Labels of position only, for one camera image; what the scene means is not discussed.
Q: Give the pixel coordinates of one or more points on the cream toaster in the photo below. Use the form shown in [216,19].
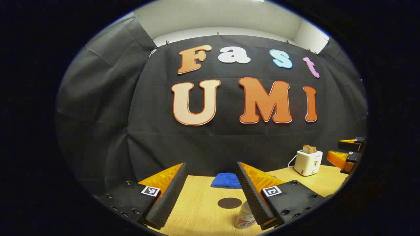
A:
[306,164]

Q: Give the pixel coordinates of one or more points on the blue cloth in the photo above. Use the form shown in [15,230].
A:
[226,181]

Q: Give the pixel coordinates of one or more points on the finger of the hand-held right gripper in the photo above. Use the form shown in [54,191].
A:
[351,145]
[341,160]

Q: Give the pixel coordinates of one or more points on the bread slice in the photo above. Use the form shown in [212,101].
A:
[309,149]

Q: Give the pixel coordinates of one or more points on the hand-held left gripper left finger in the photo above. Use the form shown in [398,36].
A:
[167,203]

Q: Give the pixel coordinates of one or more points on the black backdrop cloth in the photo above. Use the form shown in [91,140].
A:
[147,131]

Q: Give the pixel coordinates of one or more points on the dark round coaster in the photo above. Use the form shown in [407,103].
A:
[229,203]

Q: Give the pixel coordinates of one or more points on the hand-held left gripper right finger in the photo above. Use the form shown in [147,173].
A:
[254,200]

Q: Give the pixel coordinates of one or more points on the silver water bottle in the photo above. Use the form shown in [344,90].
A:
[244,219]

